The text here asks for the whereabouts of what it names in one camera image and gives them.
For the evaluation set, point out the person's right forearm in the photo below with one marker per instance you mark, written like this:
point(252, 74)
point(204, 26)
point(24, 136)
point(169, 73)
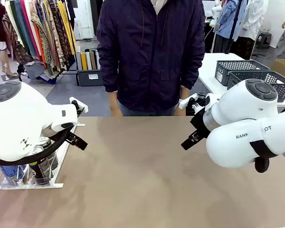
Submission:
point(113, 97)

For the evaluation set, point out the grey cloth pile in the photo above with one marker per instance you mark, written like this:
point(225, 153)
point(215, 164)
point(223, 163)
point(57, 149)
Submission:
point(33, 71)

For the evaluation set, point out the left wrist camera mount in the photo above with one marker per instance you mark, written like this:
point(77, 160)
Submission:
point(80, 102)

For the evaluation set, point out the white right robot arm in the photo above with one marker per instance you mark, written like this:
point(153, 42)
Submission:
point(240, 104)

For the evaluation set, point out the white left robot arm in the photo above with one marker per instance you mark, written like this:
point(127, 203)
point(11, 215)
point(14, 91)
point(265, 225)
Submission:
point(19, 114)

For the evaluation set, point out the person's right hand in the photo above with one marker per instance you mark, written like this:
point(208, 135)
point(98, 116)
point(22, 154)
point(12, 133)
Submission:
point(116, 109)

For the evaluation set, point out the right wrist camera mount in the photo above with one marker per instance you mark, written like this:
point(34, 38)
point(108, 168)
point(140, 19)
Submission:
point(186, 101)

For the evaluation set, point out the white side table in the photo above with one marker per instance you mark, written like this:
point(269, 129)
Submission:
point(209, 69)

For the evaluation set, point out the hanging white shirt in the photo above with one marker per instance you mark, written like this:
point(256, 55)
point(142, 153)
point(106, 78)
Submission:
point(254, 19)

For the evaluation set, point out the yellow fabric roll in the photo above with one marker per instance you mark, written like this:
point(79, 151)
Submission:
point(84, 61)

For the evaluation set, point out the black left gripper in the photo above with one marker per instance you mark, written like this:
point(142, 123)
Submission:
point(69, 134)

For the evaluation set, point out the person's left hand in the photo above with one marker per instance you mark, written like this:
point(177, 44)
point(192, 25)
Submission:
point(179, 112)

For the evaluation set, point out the black Pepsi can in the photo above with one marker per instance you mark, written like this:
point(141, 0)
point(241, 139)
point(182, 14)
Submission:
point(41, 171)
point(54, 161)

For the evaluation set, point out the grey plastic lattice basket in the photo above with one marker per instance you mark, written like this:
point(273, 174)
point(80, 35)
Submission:
point(224, 71)
point(240, 76)

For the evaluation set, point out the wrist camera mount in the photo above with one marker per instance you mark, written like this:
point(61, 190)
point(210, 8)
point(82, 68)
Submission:
point(80, 102)
point(186, 101)

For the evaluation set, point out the blue soda can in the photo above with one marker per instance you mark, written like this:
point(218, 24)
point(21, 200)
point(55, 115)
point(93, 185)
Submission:
point(9, 172)

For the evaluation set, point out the brown fabric roll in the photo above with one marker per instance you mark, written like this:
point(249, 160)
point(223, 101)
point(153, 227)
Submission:
point(93, 60)

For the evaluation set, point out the grey storage bin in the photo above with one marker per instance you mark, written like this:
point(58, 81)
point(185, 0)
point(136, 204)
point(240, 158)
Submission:
point(89, 78)

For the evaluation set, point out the dark plastic stool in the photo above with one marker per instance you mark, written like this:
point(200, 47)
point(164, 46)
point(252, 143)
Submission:
point(263, 38)

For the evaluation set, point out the mannequin in blue shirt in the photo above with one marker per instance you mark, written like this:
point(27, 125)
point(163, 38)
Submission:
point(228, 21)

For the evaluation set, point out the white fabric roll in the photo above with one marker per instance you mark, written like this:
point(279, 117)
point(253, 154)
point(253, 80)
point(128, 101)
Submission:
point(88, 60)

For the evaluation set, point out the person's left forearm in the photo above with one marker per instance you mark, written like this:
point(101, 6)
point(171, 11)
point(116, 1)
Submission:
point(185, 93)

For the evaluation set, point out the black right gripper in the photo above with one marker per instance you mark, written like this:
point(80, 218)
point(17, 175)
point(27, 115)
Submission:
point(199, 126)

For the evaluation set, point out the person in navy jacket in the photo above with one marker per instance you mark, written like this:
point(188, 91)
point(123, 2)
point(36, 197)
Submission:
point(149, 59)

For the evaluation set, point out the rack of colourful hanging fabrics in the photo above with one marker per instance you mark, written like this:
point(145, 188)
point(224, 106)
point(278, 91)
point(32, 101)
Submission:
point(50, 31)

